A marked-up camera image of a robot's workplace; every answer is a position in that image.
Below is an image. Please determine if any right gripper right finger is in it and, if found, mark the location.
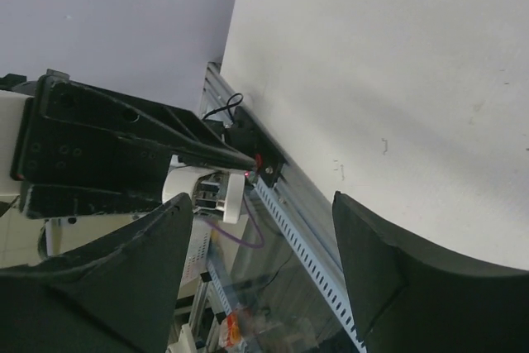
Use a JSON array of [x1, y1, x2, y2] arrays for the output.
[[332, 192, 528, 352]]

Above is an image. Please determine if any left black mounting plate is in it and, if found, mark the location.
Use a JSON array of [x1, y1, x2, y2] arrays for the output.
[[226, 106, 285, 188]]

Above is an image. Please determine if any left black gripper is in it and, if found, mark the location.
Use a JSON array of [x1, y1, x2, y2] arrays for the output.
[[10, 74, 255, 217]]

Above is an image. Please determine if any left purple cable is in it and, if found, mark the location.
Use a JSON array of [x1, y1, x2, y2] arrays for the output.
[[204, 195, 265, 250]]

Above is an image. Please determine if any grey slotted cable duct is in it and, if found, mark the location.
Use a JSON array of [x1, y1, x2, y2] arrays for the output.
[[255, 181, 367, 352]]

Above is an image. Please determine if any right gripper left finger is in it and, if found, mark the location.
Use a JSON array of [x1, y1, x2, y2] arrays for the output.
[[1, 193, 193, 352]]

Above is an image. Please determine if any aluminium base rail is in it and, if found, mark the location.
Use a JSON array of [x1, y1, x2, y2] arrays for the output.
[[199, 62, 342, 271]]

